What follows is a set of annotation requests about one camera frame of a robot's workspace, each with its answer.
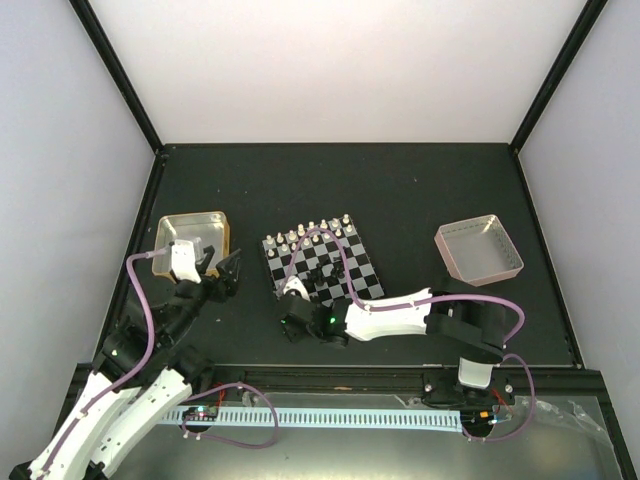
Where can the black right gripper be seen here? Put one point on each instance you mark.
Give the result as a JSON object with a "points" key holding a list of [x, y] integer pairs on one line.
{"points": [[293, 334]]}

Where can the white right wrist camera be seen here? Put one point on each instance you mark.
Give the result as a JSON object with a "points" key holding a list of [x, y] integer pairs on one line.
{"points": [[293, 286]]}

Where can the pink rimmed metal tin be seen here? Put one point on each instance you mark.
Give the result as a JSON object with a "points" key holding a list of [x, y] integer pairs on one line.
{"points": [[478, 251]]}

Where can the black frame post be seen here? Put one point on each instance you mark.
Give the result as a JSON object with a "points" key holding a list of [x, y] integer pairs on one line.
{"points": [[578, 34], [99, 38]]}

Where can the left black frame post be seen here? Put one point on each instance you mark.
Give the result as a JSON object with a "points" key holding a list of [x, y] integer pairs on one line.
{"points": [[99, 38]]}

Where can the right black frame post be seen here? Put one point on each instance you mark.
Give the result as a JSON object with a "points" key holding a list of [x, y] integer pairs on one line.
{"points": [[578, 34]]}

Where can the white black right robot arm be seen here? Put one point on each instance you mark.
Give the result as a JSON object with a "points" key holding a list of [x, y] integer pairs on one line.
{"points": [[473, 325]]}

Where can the gold rimmed metal tin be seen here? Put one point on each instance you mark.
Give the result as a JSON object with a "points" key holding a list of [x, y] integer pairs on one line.
{"points": [[204, 229]]}

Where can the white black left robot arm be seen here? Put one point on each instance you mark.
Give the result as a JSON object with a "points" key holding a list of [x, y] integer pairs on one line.
{"points": [[109, 419]]}

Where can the black white chessboard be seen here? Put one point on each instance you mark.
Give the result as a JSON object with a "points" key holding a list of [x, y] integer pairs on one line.
{"points": [[304, 254]]}

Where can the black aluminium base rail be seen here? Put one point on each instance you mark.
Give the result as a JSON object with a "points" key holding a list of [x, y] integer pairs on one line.
{"points": [[340, 380]]}

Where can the white slotted cable duct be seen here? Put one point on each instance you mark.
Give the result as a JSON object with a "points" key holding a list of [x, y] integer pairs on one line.
{"points": [[329, 418]]}

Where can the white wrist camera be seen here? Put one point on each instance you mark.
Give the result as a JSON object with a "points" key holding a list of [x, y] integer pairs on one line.
{"points": [[185, 254], [293, 286]]}

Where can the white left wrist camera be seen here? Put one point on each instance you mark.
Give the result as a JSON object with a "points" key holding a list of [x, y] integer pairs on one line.
{"points": [[185, 254]]}

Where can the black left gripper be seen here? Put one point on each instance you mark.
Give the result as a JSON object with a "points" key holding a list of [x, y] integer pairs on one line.
{"points": [[229, 283]]}

